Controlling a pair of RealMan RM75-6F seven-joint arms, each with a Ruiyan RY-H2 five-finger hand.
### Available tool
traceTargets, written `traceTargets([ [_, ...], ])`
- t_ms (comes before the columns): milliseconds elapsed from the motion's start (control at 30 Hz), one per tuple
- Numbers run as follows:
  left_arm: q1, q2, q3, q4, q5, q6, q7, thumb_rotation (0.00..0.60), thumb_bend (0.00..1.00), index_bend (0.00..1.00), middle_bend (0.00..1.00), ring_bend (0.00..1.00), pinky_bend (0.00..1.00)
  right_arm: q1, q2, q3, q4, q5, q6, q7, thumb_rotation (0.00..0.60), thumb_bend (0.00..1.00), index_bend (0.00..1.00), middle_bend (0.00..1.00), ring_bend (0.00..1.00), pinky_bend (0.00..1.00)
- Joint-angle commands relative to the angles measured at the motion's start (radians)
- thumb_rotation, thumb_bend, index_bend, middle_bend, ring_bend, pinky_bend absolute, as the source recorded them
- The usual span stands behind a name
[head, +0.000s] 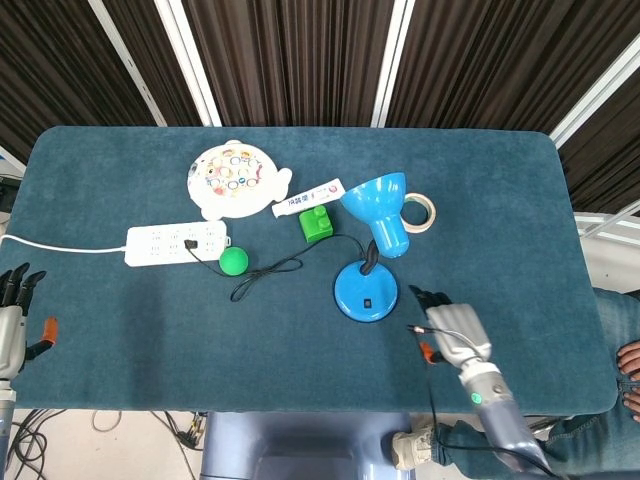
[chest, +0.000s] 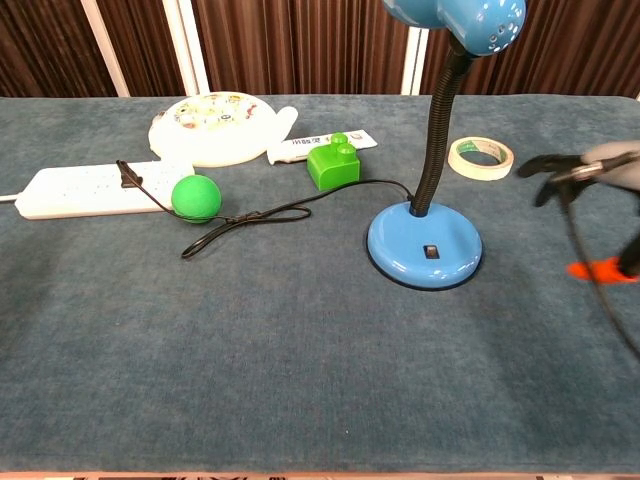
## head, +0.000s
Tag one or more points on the beige masking tape roll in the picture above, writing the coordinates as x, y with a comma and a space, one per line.
432, 212

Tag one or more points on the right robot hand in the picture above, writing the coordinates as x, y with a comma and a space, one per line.
457, 332

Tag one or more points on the bystander hand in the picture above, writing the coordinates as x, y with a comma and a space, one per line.
631, 360

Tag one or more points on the white fish-shaped fishing toy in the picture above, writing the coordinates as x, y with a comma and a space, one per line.
225, 202

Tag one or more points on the green toy building block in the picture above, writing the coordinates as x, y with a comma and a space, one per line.
315, 230

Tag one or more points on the dark brown pleated curtain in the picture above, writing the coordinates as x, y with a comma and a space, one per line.
300, 60

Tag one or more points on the blue desk lamp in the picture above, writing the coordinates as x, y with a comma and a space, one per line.
367, 295

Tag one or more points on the white metal frame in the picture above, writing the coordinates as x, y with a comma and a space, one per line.
607, 235

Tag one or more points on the white power strip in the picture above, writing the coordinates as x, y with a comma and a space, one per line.
160, 245

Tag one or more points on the white toothpaste tube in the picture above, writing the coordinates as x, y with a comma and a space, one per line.
305, 198

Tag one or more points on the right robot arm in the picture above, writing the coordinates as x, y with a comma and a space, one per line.
505, 425

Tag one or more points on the beige shoe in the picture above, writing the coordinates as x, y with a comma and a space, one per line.
412, 447

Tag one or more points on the white frame post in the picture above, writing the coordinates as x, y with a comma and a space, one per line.
127, 65
595, 90
392, 65
190, 65

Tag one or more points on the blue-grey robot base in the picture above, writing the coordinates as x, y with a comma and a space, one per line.
300, 445

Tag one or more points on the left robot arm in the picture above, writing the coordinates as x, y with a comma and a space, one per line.
5, 415

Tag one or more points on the bystander blue jeans leg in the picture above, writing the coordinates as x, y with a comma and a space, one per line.
590, 445

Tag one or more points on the green ball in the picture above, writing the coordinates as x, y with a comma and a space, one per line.
233, 261

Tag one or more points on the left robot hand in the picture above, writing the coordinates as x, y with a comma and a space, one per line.
11, 335

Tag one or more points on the blue table cloth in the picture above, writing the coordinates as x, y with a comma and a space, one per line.
200, 350

